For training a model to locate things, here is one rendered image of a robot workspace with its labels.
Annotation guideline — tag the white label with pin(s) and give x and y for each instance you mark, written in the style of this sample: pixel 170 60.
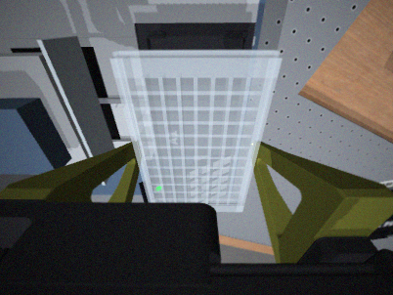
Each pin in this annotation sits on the white label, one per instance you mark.
pixel 388 184

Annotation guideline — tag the grey perforated base plate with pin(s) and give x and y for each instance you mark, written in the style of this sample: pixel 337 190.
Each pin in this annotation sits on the grey perforated base plate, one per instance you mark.
pixel 305 32

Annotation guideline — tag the plate washer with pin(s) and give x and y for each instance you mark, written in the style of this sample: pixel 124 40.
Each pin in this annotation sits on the plate washer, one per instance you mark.
pixel 42 128

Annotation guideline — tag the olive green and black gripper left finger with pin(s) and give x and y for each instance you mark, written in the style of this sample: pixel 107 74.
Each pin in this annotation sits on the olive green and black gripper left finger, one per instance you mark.
pixel 76 181

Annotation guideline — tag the white multi-well plate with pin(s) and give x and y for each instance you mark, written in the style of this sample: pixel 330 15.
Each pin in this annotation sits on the white multi-well plate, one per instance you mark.
pixel 187 152

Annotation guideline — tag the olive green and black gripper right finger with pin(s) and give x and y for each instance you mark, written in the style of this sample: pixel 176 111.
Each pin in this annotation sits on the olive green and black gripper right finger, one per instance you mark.
pixel 333 203

